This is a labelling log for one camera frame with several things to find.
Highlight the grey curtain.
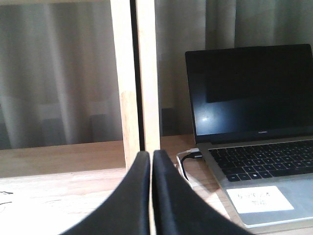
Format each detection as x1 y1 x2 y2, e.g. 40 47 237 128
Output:
0 0 313 149

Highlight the wooden shelf unit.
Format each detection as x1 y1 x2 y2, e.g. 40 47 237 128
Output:
0 0 313 235

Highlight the silver laptop computer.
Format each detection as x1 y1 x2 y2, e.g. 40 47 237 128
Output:
185 44 313 232

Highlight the white note on laptop left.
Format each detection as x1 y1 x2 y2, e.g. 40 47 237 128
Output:
226 186 294 214

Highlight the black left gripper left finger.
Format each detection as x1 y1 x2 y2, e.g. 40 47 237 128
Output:
63 151 150 235

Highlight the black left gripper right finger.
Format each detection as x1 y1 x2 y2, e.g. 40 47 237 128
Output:
152 150 249 235

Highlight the black cable left of laptop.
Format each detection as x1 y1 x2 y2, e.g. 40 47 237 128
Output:
181 153 203 182

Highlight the white charging cable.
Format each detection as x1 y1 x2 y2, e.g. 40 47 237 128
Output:
176 148 199 189

